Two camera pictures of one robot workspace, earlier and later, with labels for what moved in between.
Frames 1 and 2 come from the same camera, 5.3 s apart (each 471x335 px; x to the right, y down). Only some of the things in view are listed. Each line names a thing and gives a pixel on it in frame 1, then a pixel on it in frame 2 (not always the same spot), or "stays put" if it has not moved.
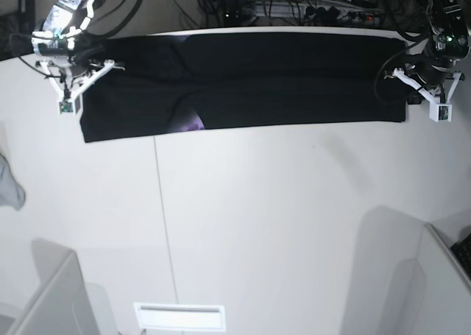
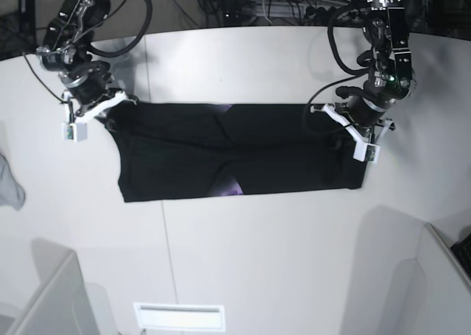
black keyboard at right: [462, 250] stays put
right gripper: [433, 71] → [365, 108]
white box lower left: [62, 304] stays put
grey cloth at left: [12, 194] stays put
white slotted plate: [180, 316] stays put
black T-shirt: [190, 84] → [174, 150]
